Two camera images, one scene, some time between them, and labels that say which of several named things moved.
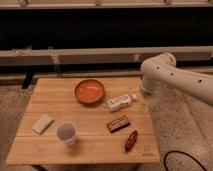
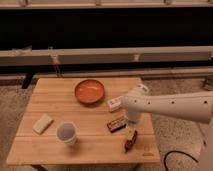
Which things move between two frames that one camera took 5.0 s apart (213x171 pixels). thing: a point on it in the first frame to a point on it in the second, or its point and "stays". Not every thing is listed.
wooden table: x=86 y=121 stays
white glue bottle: x=120 y=102 stays
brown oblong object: x=131 y=140 stays
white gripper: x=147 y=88 to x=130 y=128
